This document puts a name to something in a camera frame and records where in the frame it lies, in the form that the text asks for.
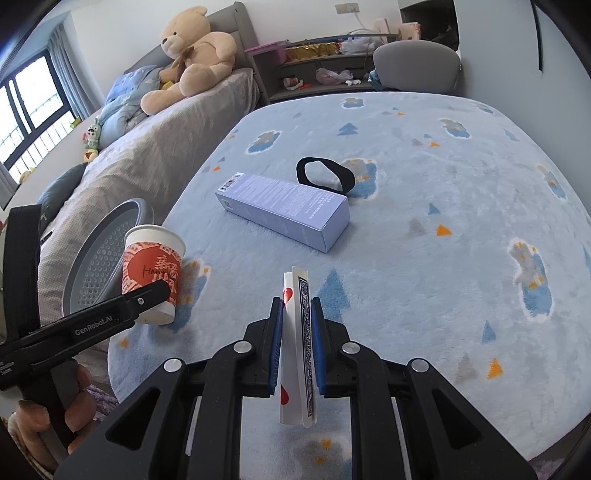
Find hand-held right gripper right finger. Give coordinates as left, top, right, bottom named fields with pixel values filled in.
left=310, top=296, right=539, bottom=480

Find purple fuzzy cloth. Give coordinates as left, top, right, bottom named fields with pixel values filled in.
left=81, top=383, right=118, bottom=416

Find window with black frame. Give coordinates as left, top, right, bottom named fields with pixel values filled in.
left=0, top=51, right=75, bottom=185

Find grey perforated basket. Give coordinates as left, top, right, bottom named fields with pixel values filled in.
left=61, top=198, right=155, bottom=319

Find dark grey cushion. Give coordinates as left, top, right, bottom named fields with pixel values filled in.
left=36, top=164, right=88, bottom=217

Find bed with grey cover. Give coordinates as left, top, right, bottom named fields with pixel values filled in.
left=37, top=1, right=271, bottom=324

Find gold foil packets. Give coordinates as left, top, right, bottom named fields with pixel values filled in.
left=286, top=42, right=340, bottom=61

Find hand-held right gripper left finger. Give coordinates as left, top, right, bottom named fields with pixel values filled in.
left=54, top=296, right=284, bottom=480

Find white plastic bag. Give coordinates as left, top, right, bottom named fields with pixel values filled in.
left=316, top=68, right=354, bottom=85

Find tan teddy bear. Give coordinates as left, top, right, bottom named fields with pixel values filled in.
left=140, top=6, right=238, bottom=116

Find small green doll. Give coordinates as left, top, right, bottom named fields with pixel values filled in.
left=83, top=117, right=103, bottom=162

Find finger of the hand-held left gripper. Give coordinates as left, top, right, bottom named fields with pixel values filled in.
left=121, top=280, right=171, bottom=319

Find lilac cardboard box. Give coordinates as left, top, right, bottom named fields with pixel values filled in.
left=215, top=172, right=350, bottom=254

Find pink storage box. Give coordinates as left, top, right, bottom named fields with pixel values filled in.
left=245, top=41, right=289, bottom=65

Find black wall strip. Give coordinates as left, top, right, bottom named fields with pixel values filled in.
left=533, top=0, right=546, bottom=72

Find black elastic band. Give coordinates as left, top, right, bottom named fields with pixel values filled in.
left=296, top=157, right=356, bottom=195

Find person's left hand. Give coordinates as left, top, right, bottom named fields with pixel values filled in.
left=4, top=364, right=99, bottom=480

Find grey wooden shelf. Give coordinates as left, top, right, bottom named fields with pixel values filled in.
left=245, top=33, right=400, bottom=104

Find playing card box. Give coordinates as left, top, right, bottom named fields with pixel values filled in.
left=278, top=266, right=320, bottom=429

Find blue patterned quilt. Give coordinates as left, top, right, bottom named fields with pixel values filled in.
left=95, top=65, right=167, bottom=148

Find grey chair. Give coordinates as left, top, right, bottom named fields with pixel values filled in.
left=373, top=41, right=461, bottom=97

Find grey blue curtain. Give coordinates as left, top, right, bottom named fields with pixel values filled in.
left=48, top=23, right=105, bottom=118

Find red and white paper cup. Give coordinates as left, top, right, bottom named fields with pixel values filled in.
left=120, top=224, right=187, bottom=325

